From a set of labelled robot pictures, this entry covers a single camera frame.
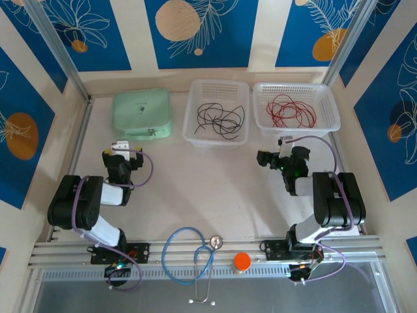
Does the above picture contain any black cable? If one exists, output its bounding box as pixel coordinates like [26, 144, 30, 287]
[194, 104, 246, 140]
[197, 103, 226, 127]
[208, 112, 242, 138]

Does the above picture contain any mint green zipper pouch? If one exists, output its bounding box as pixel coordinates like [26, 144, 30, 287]
[112, 88, 173, 143]

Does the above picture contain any white perforated plastic basket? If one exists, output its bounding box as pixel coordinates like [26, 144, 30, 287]
[182, 80, 252, 150]
[252, 82, 342, 138]

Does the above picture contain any blue stethoscope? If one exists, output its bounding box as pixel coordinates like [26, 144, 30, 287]
[162, 227, 224, 306]

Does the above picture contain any orange cap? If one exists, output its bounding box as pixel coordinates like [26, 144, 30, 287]
[232, 252, 252, 275]

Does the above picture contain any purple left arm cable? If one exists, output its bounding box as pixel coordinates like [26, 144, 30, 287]
[70, 150, 154, 291]

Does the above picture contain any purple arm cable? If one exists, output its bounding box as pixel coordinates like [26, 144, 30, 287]
[70, 150, 154, 291]
[283, 135, 356, 283]

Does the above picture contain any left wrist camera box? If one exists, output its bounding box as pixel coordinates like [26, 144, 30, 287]
[110, 140, 131, 160]

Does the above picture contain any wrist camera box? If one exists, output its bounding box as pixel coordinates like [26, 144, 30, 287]
[110, 140, 131, 160]
[278, 136, 293, 158]

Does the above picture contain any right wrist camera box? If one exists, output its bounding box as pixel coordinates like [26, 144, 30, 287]
[278, 136, 293, 158]

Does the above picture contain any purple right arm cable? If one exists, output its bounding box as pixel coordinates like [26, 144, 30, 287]
[283, 135, 356, 283]

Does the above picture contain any aluminium frame post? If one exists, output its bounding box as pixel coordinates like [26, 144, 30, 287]
[321, 0, 375, 85]
[24, 0, 93, 102]

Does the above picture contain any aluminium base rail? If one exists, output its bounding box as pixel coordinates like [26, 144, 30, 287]
[27, 235, 387, 269]

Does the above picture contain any slotted grey cable duct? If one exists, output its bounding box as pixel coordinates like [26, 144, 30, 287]
[40, 263, 293, 282]

